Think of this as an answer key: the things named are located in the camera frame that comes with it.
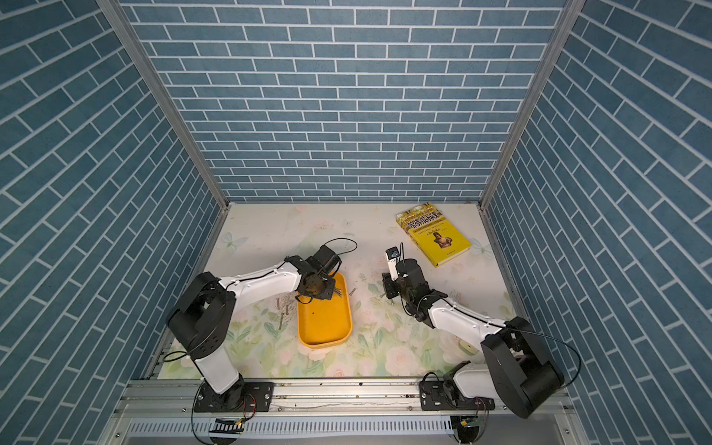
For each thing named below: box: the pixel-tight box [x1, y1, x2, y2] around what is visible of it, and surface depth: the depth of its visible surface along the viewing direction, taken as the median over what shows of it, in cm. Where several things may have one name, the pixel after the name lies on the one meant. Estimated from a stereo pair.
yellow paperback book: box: [395, 202, 473, 268], surface depth 110 cm
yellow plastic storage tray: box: [296, 271, 353, 348], surface depth 89 cm
